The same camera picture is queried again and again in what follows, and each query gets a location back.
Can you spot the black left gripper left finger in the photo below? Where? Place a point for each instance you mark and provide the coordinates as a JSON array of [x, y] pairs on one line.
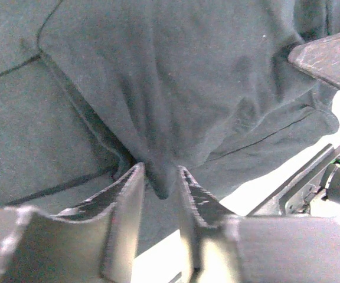
[[94, 241]]

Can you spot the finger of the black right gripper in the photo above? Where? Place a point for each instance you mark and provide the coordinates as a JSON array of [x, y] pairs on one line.
[[319, 59]]

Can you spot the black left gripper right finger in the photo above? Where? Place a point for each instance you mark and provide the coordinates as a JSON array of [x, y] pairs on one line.
[[220, 246]]

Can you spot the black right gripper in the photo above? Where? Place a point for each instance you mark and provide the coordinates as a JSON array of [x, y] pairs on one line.
[[296, 192]]

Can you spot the black t shirt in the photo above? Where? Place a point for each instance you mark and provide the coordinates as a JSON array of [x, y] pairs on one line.
[[89, 88]]

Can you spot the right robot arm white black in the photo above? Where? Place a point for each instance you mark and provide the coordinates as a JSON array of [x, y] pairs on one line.
[[329, 185]]

